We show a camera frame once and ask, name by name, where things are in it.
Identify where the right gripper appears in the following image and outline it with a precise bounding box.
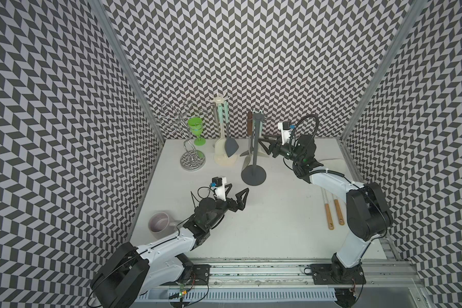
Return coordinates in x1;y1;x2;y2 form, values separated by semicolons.
258;133;303;163

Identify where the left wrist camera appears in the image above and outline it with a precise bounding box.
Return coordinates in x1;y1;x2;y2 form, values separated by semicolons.
210;177;227;201

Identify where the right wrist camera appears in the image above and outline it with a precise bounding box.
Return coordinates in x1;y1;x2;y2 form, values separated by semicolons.
278;121;296;145

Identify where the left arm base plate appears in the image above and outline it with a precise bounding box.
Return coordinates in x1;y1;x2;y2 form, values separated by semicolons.
173;264;211;286

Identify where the pink ceramic mug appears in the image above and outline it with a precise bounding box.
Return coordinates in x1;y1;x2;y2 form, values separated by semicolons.
148;212;177;239

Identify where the green plastic goblet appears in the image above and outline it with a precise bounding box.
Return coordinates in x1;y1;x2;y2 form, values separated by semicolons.
187;117;206;146

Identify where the dark grey utensil rack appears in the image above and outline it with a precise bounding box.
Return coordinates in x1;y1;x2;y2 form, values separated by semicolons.
241;112;266;186

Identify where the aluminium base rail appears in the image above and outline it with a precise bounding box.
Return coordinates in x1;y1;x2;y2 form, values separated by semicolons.
130;258;428;305

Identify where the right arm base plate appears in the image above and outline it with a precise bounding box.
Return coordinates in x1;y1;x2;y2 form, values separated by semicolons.
309;263;367;286

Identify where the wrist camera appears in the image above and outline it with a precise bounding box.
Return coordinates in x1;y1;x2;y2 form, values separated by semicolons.
210;177;227;201
278;121;296;145

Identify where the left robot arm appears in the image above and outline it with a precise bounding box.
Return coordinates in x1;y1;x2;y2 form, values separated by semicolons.
86;184;250;307

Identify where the cream utensil rack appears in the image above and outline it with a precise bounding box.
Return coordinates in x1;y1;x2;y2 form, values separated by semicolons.
213;94;237;167

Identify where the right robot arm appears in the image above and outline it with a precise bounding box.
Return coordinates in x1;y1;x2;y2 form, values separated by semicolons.
254;114;393;285

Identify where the chrome wire mug tree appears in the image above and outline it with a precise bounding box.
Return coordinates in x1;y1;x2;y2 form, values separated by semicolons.
157;101;206;172

